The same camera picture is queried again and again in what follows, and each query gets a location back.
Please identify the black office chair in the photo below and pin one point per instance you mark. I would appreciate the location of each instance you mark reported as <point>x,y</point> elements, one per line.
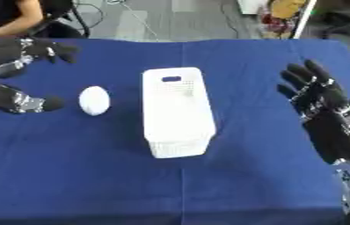
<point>60,20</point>

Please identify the yellow and red bag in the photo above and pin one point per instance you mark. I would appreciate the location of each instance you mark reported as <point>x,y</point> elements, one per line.
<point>281,14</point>

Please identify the person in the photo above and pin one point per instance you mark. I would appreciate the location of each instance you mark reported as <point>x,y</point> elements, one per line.
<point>6,17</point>

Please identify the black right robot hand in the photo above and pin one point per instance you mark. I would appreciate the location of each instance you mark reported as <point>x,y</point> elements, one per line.
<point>327,117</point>

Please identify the white pole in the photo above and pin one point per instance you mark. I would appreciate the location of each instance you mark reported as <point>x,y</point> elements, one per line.
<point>304,19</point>

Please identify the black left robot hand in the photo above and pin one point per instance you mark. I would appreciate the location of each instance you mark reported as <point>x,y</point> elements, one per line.
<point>1,55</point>

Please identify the white plastic basket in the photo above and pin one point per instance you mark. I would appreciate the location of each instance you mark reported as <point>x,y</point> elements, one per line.
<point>177,112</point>

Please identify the white oval ball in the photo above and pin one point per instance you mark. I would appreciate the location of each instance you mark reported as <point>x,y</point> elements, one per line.
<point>94,100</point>

